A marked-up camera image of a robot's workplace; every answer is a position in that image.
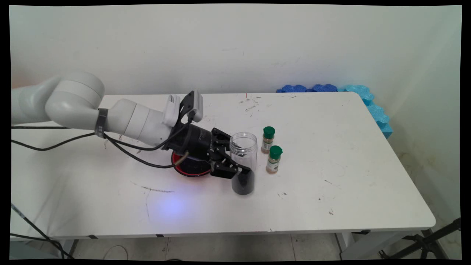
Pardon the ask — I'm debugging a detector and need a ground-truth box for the grey velcro strap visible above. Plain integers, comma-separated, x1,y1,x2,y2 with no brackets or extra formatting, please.
95,108,109,138

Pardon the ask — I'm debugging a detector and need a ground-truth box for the white floor cable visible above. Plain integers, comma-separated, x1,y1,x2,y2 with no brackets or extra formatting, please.
102,245,129,260

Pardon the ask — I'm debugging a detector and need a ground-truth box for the black seeds pile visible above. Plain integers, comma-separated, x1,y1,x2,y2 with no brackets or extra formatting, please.
181,158,211,174

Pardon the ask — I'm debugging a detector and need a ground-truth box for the white table leg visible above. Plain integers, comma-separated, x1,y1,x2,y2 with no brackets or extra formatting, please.
55,239,78,259
337,231,414,260

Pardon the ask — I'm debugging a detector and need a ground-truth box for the light blue foam block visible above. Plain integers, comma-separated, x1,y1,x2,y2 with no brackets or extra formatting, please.
365,102,393,139
338,85,375,106

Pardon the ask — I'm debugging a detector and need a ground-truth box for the black camera cable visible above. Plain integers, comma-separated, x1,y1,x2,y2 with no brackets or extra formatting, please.
11,116,195,152

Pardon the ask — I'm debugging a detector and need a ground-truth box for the dark blue foam block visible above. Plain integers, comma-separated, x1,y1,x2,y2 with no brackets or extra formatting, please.
307,84,338,93
277,84,307,93

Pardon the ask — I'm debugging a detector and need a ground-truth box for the clear jar with black seeds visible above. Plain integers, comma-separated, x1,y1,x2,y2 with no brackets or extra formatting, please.
229,132,258,195

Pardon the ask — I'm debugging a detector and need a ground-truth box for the red bowl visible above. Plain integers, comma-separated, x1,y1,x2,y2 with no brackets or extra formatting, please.
171,151,212,178

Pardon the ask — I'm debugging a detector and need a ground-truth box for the green cap spice bottle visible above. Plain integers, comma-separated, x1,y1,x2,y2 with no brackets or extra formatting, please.
266,145,283,175
261,126,276,155

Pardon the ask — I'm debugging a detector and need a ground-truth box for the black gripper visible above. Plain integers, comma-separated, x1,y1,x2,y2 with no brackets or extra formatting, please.
164,123,253,180

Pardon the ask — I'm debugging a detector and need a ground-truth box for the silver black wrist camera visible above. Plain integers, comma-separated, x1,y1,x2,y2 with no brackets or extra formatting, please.
179,89,203,123

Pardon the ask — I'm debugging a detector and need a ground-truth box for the black tripod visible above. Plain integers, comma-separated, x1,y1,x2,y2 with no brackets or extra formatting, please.
379,217,461,260

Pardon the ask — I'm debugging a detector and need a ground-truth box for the black floor cable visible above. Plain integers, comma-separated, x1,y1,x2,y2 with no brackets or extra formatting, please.
10,204,74,259
10,233,66,259

